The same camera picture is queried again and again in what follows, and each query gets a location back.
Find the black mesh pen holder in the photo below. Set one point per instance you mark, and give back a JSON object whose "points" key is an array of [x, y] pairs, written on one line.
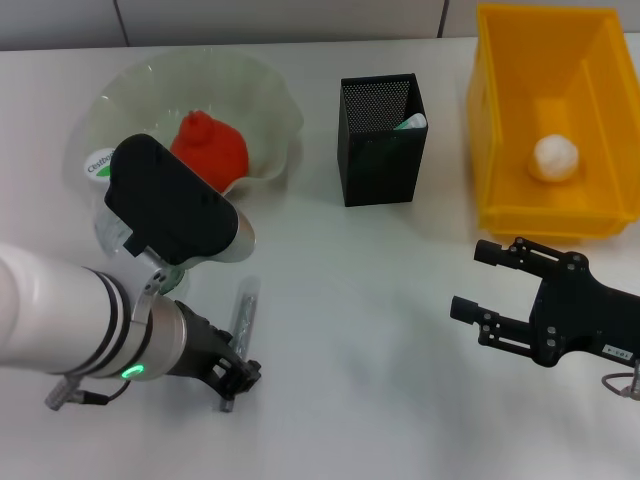
{"points": [[380, 170]]}

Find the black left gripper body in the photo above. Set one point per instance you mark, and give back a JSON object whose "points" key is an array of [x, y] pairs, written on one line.
{"points": [[205, 350]]}

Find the red-orange fruit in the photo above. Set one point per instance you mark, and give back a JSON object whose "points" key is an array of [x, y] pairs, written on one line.
{"points": [[215, 150]]}

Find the translucent green wavy fruit plate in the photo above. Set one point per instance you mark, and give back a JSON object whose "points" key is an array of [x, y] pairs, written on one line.
{"points": [[150, 85]]}

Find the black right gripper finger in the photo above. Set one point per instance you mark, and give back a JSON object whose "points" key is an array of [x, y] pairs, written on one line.
{"points": [[487, 251], [462, 309]]}

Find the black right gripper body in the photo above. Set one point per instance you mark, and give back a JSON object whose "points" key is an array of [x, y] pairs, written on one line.
{"points": [[575, 315]]}

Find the clear green-label water bottle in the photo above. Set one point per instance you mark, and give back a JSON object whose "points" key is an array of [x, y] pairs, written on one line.
{"points": [[97, 167]]}

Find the yellow plastic bin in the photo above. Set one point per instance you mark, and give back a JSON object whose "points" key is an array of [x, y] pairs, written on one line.
{"points": [[515, 100]]}

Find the mint green pen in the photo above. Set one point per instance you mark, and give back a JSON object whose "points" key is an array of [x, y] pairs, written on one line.
{"points": [[415, 121]]}

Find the grey marker pen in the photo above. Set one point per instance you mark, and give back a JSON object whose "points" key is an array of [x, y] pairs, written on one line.
{"points": [[247, 305]]}

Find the white paper ball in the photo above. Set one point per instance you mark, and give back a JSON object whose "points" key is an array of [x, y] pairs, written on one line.
{"points": [[552, 157]]}

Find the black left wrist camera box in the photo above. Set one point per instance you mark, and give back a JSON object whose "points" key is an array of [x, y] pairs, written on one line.
{"points": [[165, 205]]}

